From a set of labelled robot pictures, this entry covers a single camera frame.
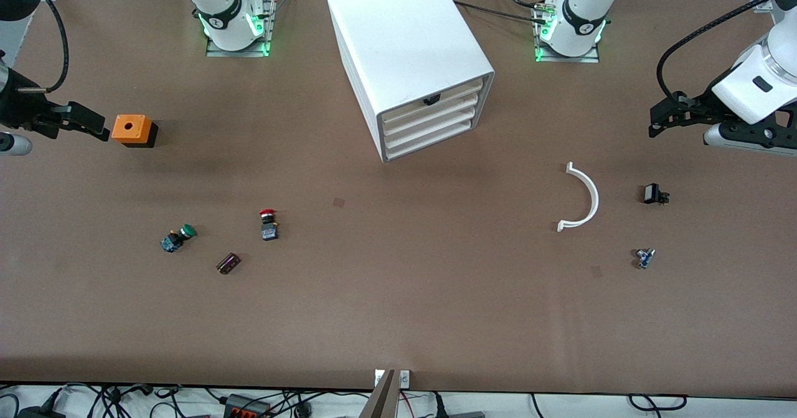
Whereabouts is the red push button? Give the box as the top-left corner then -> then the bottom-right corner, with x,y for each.
259,208 -> 280,242

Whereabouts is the green push button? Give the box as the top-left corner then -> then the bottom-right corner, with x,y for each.
161,224 -> 197,254

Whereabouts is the orange box with hole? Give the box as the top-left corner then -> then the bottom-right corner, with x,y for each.
111,115 -> 159,149

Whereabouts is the white curved plastic arc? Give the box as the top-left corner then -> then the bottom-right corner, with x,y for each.
556,162 -> 600,233

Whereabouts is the black orange power strip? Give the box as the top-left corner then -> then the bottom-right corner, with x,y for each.
224,394 -> 273,418

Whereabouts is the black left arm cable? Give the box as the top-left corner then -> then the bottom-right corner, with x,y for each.
656,0 -> 797,105

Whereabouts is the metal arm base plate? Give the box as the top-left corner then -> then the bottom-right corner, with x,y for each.
205,0 -> 275,58
534,4 -> 601,64

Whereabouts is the black looped floor cable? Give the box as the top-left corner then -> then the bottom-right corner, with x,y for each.
628,394 -> 689,413

